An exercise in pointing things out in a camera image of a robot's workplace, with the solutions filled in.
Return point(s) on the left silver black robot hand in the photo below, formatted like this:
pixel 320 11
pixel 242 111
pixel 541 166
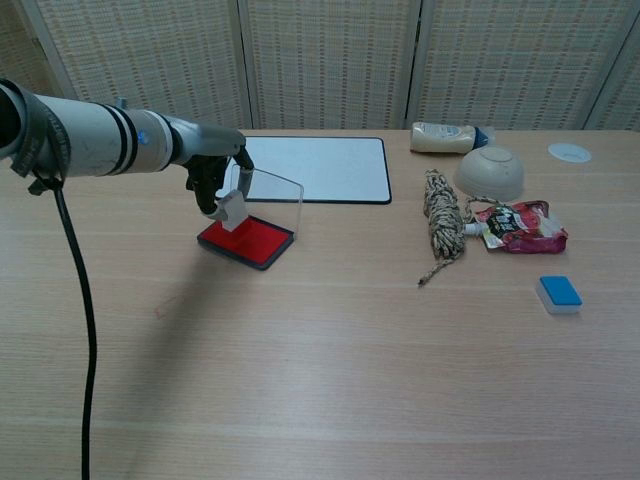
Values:
pixel 205 142

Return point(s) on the small red white stamp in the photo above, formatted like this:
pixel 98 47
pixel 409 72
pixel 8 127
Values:
pixel 234 212

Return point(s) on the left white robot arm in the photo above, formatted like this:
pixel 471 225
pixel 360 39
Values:
pixel 90 140

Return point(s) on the woven folding screen panel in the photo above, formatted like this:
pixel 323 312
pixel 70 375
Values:
pixel 625 100
pixel 150 50
pixel 330 60
pixel 20 50
pixel 510 60

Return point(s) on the red ink pad clear lid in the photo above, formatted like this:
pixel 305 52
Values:
pixel 265 245

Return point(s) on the mayonnaise squeeze bottle blue cap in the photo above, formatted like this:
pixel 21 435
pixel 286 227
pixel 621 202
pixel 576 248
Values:
pixel 442 137

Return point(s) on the upturned beige bowl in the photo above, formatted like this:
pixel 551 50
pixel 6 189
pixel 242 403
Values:
pixel 490 172

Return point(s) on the red drink pouch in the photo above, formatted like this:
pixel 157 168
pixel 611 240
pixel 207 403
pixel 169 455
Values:
pixel 525 230

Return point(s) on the blue white eraser block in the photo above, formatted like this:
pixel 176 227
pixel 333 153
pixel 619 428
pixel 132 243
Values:
pixel 559 292

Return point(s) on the white board black frame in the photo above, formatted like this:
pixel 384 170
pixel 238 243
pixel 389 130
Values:
pixel 340 165

